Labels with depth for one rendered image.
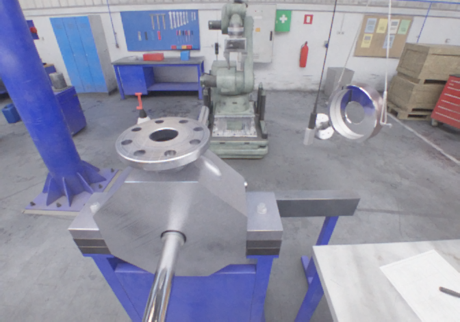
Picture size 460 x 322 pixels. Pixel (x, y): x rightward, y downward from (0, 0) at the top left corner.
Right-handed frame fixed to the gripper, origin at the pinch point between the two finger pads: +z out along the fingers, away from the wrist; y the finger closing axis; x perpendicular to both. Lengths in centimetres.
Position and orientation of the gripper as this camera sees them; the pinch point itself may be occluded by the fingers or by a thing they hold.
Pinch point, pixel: (235, 66)
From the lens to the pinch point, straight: 257.9
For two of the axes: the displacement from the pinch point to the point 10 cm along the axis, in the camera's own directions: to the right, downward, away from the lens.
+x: -0.1, 5.3, -8.5
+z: 0.0, 8.5, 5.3
